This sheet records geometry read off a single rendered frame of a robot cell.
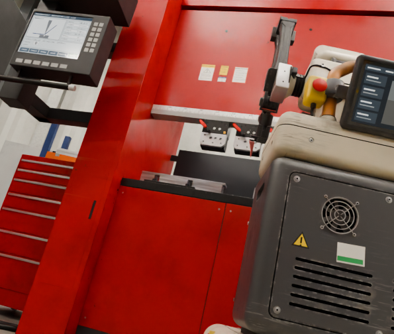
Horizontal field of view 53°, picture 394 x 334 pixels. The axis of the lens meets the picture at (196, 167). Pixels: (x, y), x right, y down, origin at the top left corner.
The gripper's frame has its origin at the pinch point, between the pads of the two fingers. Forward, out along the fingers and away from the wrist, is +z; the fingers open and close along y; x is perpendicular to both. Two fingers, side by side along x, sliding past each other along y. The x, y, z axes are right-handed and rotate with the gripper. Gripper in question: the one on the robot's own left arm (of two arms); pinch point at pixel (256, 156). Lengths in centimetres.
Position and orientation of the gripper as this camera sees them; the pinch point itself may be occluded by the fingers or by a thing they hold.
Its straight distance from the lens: 181.0
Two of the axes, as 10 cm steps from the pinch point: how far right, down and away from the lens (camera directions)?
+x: -0.7, 1.3, -9.9
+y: -9.7, -2.2, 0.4
